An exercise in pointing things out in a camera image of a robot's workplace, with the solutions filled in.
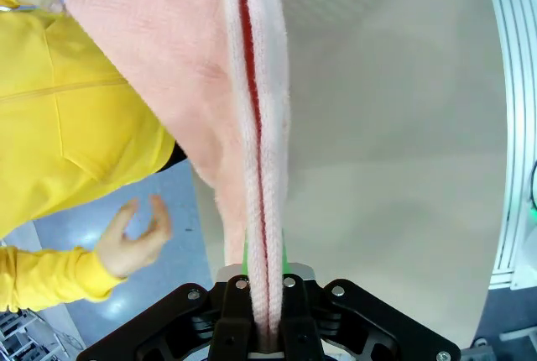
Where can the person's right hand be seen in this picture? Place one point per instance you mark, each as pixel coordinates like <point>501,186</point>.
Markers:
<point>126,247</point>

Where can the person's right forearm yellow sleeve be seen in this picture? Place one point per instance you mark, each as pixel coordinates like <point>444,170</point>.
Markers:
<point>46,277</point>

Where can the pink terry towel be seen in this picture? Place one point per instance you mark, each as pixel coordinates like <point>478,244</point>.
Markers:
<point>189,63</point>

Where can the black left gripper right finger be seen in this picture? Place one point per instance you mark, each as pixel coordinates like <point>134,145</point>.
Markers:
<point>344,319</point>

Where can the aluminium profile frame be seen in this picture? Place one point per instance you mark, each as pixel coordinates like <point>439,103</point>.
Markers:
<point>518,105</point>

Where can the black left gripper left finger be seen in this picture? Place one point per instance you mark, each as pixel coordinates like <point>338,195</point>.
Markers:
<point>184,323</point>

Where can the person's torso yellow hoodie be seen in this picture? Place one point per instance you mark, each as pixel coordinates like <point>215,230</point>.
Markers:
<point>63,117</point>

